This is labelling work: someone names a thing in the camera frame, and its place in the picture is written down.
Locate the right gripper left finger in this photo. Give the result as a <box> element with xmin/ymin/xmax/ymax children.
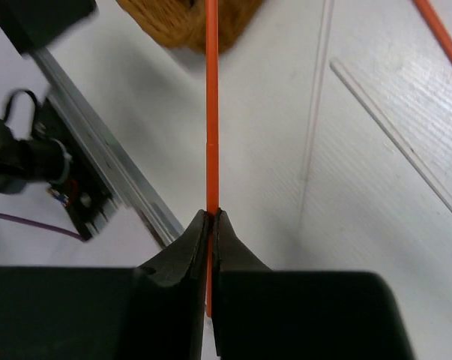
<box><xmin>0</xmin><ymin>211</ymin><xmax>210</xmax><ymax>359</ymax></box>

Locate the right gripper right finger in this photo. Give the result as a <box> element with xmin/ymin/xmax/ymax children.
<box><xmin>211</xmin><ymin>211</ymin><xmax>414</xmax><ymax>359</ymax></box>

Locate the orange chopstick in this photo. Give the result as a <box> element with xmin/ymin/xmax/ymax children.
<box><xmin>203</xmin><ymin>0</ymin><xmax>222</xmax><ymax>319</ymax></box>
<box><xmin>413</xmin><ymin>0</ymin><xmax>452</xmax><ymax>65</ymax></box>

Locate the white chopstick thick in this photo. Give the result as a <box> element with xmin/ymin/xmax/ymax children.
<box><xmin>330</xmin><ymin>58</ymin><xmax>452</xmax><ymax>214</ymax></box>

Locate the wicker cutlery tray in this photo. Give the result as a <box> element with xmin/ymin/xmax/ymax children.
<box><xmin>117</xmin><ymin>0</ymin><xmax>264</xmax><ymax>54</ymax></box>

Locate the white chopstick thin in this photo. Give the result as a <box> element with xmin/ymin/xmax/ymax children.
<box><xmin>301</xmin><ymin>0</ymin><xmax>335</xmax><ymax>182</ymax></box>

